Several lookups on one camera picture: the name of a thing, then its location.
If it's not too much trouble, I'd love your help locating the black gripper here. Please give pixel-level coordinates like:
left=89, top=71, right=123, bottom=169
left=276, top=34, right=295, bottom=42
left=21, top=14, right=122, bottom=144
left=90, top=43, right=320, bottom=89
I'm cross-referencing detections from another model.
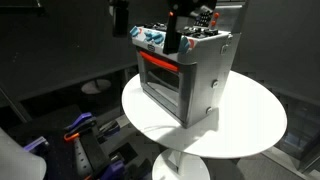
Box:
left=163, top=0, right=217, bottom=54

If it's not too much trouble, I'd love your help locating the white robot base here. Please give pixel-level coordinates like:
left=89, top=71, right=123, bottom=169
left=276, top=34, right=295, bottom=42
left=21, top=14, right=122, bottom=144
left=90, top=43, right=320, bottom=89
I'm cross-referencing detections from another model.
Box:
left=0, top=128, right=47, bottom=180

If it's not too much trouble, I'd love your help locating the grey toy stove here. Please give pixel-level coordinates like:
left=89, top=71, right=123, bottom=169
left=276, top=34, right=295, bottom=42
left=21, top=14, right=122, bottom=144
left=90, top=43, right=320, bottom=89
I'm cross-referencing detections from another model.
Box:
left=130, top=0, right=247, bottom=128

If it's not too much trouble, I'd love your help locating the small round white stool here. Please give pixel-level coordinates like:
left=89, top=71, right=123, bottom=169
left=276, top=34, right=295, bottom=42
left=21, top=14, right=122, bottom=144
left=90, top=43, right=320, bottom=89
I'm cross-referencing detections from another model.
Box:
left=81, top=79, right=111, bottom=95

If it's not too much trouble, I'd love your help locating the round white table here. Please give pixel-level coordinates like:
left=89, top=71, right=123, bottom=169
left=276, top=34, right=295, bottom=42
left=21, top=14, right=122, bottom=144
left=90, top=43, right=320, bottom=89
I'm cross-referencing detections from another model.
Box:
left=122, top=71, right=287, bottom=159

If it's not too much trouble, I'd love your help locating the purple clamp with orange tip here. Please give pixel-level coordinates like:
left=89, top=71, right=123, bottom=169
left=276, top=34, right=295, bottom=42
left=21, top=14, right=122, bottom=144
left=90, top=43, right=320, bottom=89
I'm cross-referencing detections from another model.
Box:
left=63, top=112, right=96, bottom=142

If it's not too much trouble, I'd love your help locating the white table base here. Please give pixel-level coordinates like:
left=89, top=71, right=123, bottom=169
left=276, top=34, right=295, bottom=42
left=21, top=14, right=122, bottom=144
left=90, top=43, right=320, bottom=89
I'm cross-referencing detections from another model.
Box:
left=152, top=149, right=210, bottom=180

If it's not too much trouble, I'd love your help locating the purple clamp lower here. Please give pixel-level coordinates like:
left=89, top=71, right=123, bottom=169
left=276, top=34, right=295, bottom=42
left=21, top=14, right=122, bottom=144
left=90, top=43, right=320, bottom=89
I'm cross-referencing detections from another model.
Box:
left=100, top=160, right=125, bottom=180

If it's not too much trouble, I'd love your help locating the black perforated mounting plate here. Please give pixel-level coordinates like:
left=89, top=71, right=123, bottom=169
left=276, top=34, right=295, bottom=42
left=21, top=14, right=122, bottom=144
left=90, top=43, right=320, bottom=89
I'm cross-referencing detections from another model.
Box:
left=73, top=134, right=110, bottom=180

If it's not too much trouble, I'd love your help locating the orange oven door handle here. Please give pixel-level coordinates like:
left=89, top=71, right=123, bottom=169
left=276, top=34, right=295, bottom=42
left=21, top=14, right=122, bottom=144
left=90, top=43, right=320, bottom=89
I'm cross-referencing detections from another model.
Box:
left=139, top=51, right=179, bottom=72

